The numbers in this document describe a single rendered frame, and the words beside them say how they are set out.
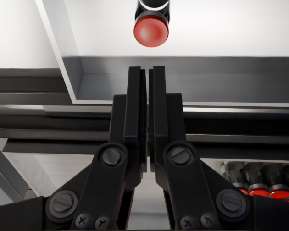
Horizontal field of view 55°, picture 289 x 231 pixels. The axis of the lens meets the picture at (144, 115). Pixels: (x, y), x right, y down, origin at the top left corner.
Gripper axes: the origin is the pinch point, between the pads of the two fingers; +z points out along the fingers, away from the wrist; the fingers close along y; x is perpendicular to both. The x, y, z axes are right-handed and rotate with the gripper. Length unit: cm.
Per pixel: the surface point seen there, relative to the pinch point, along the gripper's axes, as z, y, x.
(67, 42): 9.5, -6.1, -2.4
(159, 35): 6.2, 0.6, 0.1
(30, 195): 50, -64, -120
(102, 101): 7.7, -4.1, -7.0
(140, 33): 6.2, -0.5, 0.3
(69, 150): 8.4, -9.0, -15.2
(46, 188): 9.9, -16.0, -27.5
